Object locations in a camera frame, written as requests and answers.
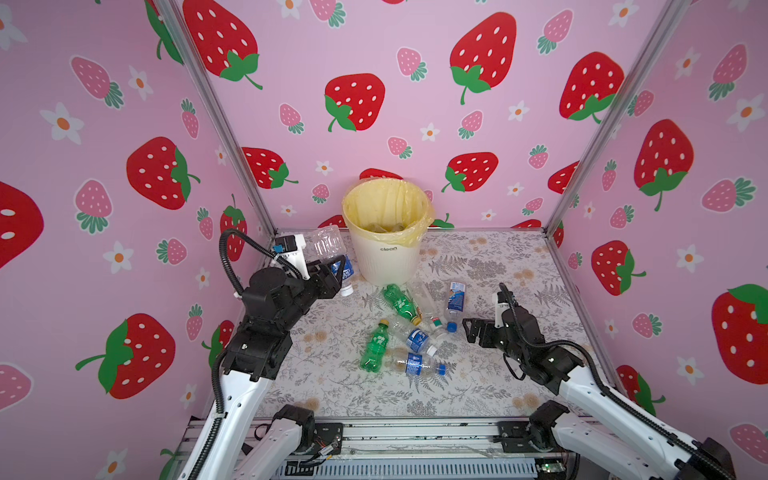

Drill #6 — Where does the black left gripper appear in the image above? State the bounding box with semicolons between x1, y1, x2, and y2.
277;256;342;340

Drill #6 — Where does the square bottle blue artesian label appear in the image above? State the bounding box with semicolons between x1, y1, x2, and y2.
445;281;466;332

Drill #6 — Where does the clear bottle blue label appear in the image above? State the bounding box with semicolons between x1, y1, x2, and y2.
312;225;355;297
388;316;438;357

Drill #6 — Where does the clear bottle orange flower label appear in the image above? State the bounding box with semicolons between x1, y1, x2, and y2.
408;278;447;342

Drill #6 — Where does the green bottle yellow cap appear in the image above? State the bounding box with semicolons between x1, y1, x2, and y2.
359;319;389;373

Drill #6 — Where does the clear bottle blue cap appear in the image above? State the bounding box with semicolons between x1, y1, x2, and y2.
385;350;447;377

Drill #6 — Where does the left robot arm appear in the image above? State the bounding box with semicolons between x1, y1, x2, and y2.
180;226;347;479

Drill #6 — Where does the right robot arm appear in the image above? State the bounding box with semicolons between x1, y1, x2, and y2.
462;284;736;479

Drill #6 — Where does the white plastic waste bin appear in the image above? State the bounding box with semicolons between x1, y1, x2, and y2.
348;224;425;286

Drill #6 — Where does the green bottle near bin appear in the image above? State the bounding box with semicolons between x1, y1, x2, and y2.
382;284;421;326

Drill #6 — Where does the yellow bin liner bag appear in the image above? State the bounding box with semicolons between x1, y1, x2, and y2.
341;178;436;247

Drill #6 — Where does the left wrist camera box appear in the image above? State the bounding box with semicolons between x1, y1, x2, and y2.
272;234;309;280

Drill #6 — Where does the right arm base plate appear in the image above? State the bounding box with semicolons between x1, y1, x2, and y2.
492;421;565;454

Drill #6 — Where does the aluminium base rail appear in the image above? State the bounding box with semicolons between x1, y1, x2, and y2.
229;417;609;479

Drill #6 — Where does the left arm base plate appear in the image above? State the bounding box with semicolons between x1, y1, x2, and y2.
292;421;344;456

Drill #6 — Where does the left aluminium corner post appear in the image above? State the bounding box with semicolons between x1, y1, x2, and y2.
156;1;277;237

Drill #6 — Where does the aluminium corner post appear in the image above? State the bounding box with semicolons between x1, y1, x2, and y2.
156;1;277;237
543;0;690;240

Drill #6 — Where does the right aluminium corner post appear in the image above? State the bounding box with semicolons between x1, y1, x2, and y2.
543;0;690;240

